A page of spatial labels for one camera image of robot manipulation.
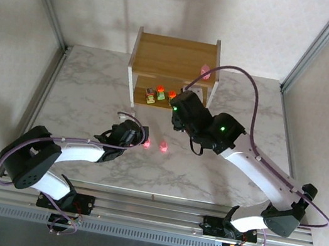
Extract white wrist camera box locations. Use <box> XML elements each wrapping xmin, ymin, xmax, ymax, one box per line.
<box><xmin>116</xmin><ymin>110</ymin><xmax>129</xmax><ymax>123</ymax></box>
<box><xmin>191</xmin><ymin>86</ymin><xmax>207</xmax><ymax>101</ymax></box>

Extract wooden shelf white metal frame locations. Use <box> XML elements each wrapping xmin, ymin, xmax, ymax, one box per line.
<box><xmin>119</xmin><ymin>24</ymin><xmax>227</xmax><ymax>129</ymax></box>

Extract aluminium frame post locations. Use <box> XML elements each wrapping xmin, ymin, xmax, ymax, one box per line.
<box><xmin>279</xmin><ymin>0</ymin><xmax>329</xmax><ymax>101</ymax></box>
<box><xmin>4</xmin><ymin>0</ymin><xmax>78</xmax><ymax>56</ymax></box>

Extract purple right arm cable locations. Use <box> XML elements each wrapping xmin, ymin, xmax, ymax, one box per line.
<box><xmin>155</xmin><ymin>57</ymin><xmax>329</xmax><ymax>246</ymax></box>

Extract aluminium side rail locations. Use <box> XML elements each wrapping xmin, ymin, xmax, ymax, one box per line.
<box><xmin>5</xmin><ymin>40</ymin><xmax>70</xmax><ymax>176</ymax></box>
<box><xmin>260</xmin><ymin>88</ymin><xmax>320</xmax><ymax>220</ymax></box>

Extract perforated metal cable tray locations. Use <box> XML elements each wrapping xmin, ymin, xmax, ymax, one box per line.
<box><xmin>0</xmin><ymin>204</ymin><xmax>225</xmax><ymax>246</ymax></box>

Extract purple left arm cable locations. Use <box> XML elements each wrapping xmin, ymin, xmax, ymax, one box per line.
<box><xmin>0</xmin><ymin>91</ymin><xmax>150</xmax><ymax>246</ymax></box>

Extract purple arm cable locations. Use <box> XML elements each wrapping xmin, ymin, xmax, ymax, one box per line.
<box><xmin>155</xmin><ymin>57</ymin><xmax>329</xmax><ymax>246</ymax></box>
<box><xmin>0</xmin><ymin>91</ymin><xmax>150</xmax><ymax>246</ymax></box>

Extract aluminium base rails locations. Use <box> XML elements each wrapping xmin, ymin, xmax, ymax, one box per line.
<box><xmin>0</xmin><ymin>160</ymin><xmax>321</xmax><ymax>246</ymax></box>

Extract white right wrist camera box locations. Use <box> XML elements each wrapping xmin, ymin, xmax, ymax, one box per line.
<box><xmin>191</xmin><ymin>86</ymin><xmax>207</xmax><ymax>101</ymax></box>

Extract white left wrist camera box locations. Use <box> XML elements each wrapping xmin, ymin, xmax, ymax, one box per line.
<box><xmin>116</xmin><ymin>110</ymin><xmax>129</xmax><ymax>123</ymax></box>

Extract pink plastic toy pig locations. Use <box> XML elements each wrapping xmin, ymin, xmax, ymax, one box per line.
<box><xmin>198</xmin><ymin>63</ymin><xmax>212</xmax><ymax>81</ymax></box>
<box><xmin>142</xmin><ymin>137</ymin><xmax>153</xmax><ymax>152</ymax></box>
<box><xmin>158</xmin><ymin>140</ymin><xmax>170</xmax><ymax>154</ymax></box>

